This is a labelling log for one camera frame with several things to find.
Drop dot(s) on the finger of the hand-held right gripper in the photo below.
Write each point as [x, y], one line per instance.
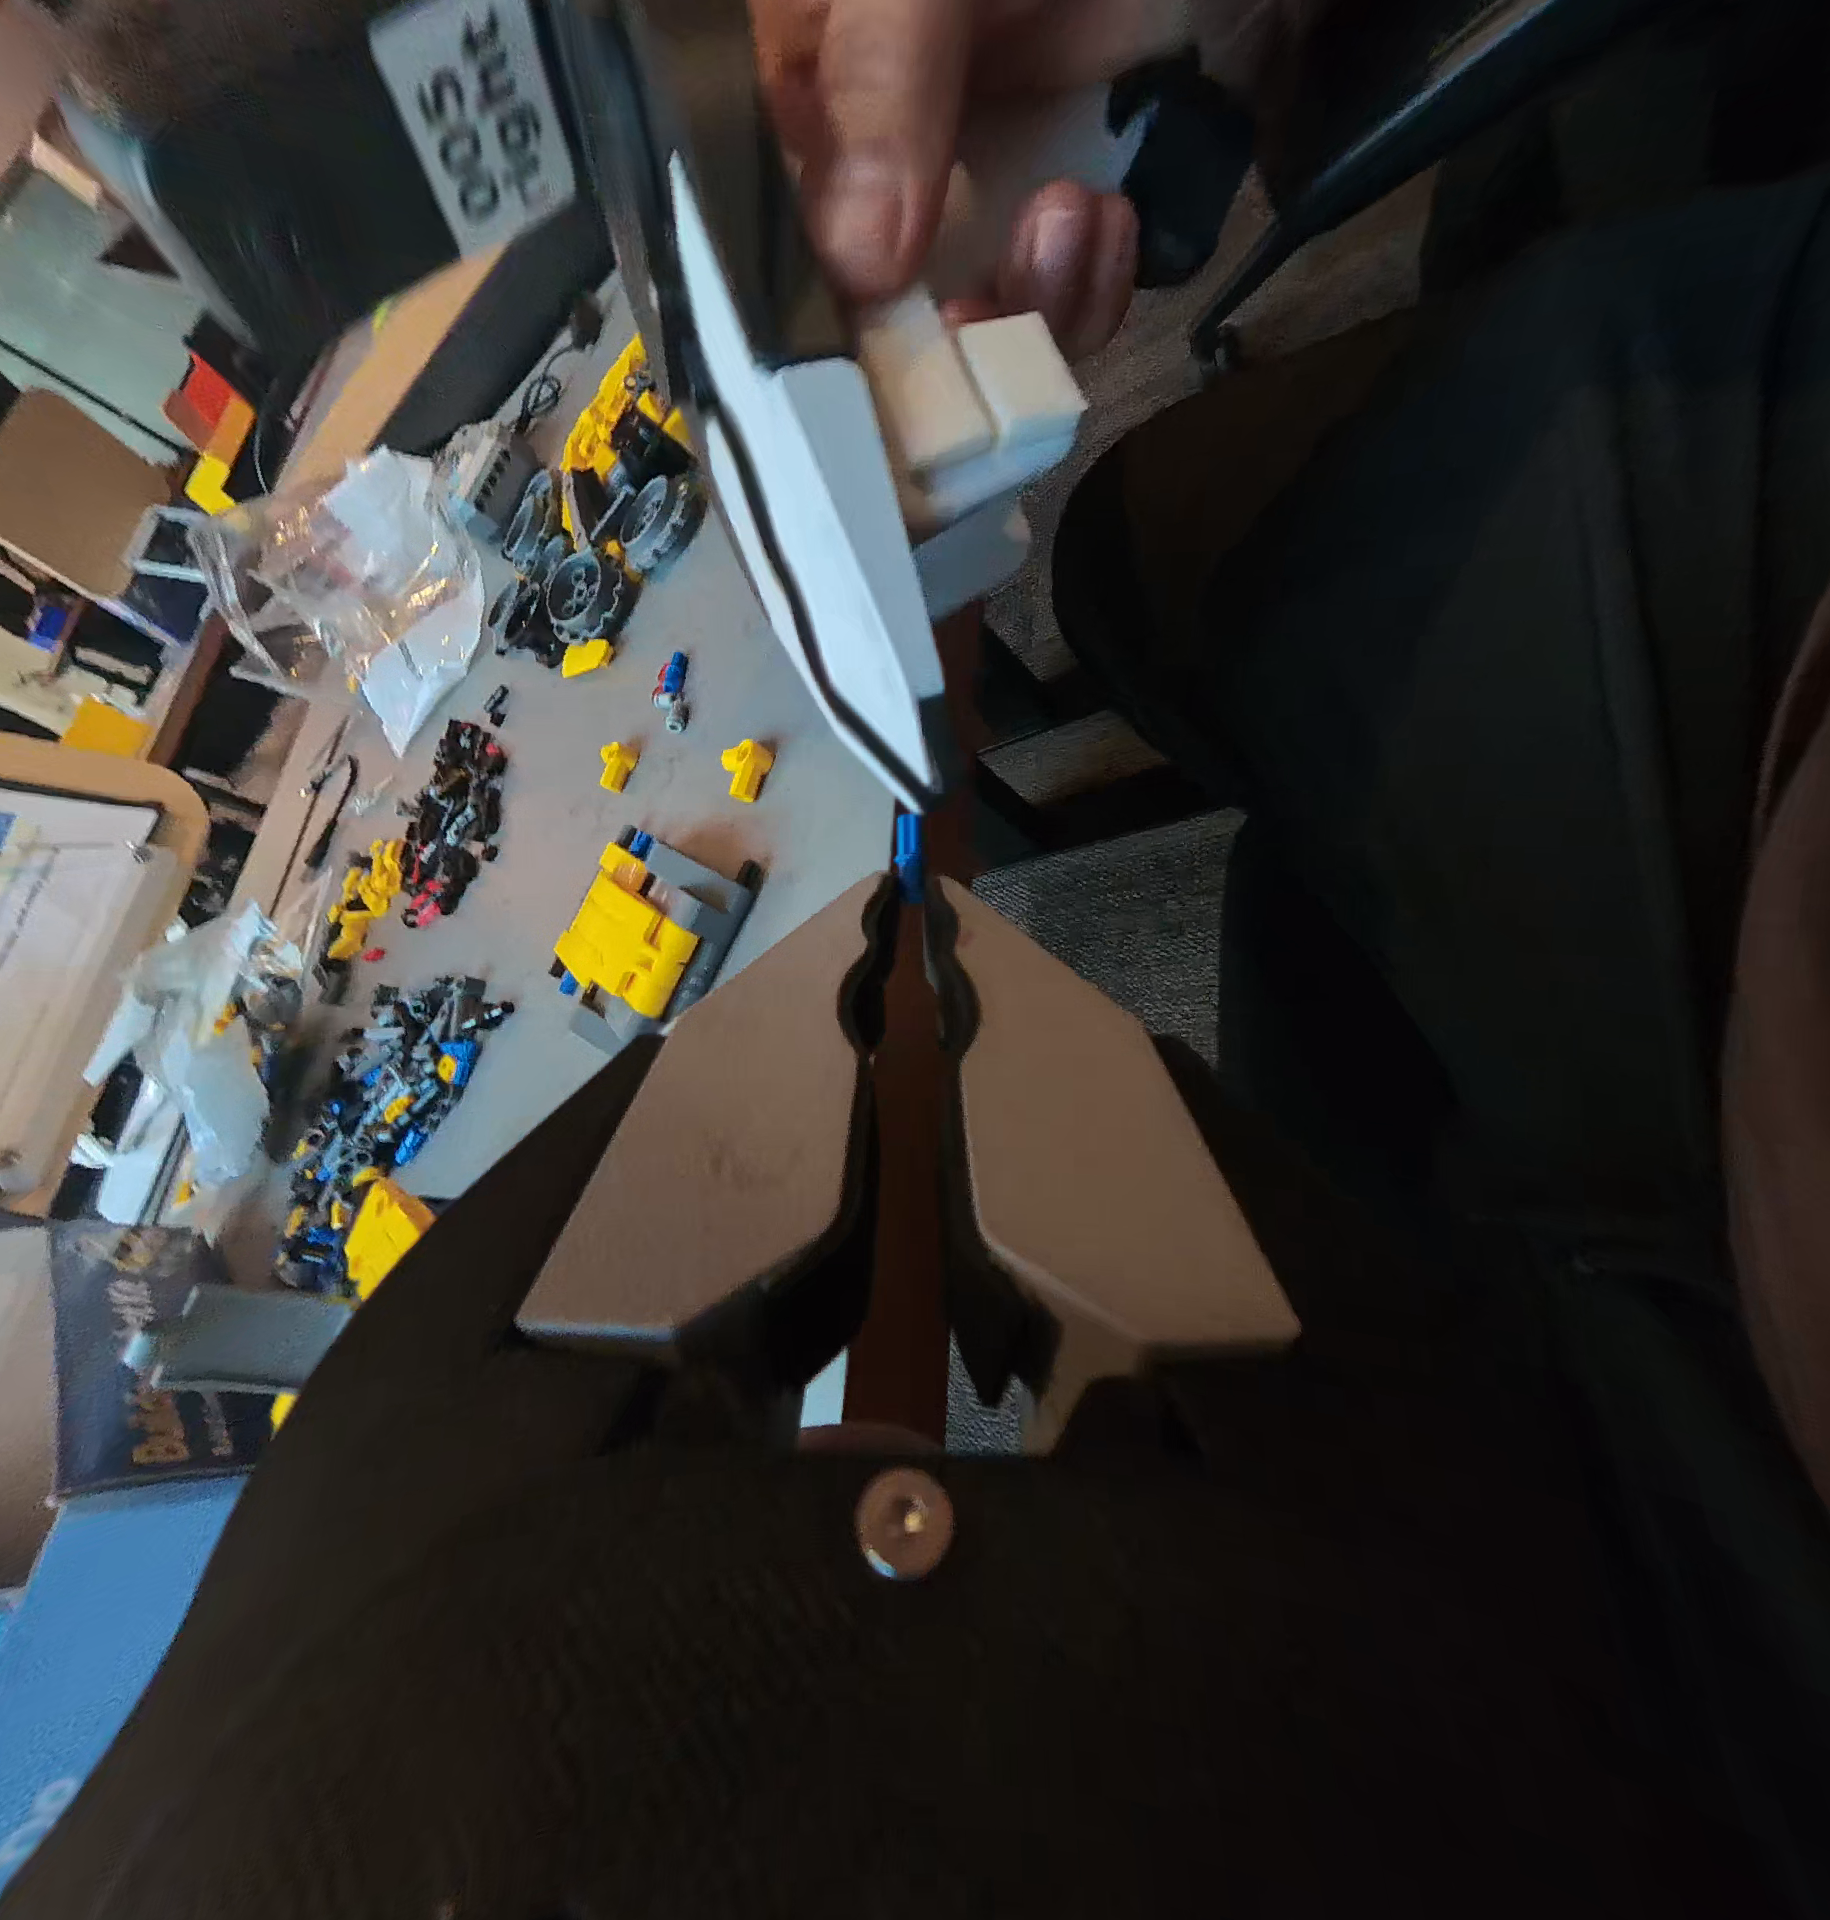
[743, 555]
[838, 526]

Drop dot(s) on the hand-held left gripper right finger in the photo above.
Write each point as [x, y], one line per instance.
[1111, 1184]

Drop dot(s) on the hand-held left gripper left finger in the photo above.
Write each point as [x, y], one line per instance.
[706, 1184]

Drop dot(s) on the yellow angle connector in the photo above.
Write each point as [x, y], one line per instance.
[617, 767]
[746, 767]

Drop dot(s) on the person's right hand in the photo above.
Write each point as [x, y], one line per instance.
[871, 135]

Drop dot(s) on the grey sprocket wheel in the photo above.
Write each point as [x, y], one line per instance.
[581, 589]
[659, 518]
[531, 518]

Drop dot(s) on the black wheel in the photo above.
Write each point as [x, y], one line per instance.
[649, 441]
[522, 618]

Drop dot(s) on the yellow curved panel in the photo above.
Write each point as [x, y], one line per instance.
[587, 658]

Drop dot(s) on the yellow beam chassis assembly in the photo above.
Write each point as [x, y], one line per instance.
[600, 420]

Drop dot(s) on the yellow and grey brick assembly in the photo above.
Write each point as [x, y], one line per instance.
[624, 937]

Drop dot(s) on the grey battery box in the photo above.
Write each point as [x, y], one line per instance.
[488, 479]

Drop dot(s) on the black and yellow brick assembly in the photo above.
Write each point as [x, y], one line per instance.
[390, 1231]

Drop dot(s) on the pile of blue grey pieces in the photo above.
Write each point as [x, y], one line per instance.
[390, 1095]

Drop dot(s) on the empty clear plastic bag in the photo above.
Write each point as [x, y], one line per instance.
[390, 659]

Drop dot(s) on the pile of black red pieces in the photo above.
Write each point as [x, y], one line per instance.
[458, 811]

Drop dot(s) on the pile of yellow pieces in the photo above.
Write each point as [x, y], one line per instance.
[362, 900]

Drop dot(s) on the black power plug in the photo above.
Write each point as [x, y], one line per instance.
[331, 811]

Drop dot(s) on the plastic bag of pieces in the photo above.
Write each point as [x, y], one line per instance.
[210, 1050]

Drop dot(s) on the tan side table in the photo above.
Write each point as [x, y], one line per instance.
[183, 840]

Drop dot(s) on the brown chair back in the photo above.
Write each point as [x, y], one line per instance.
[61, 497]

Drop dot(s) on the white paper document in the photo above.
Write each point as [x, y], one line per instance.
[45, 930]

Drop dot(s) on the blue robot kit box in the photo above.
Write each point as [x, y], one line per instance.
[105, 1651]

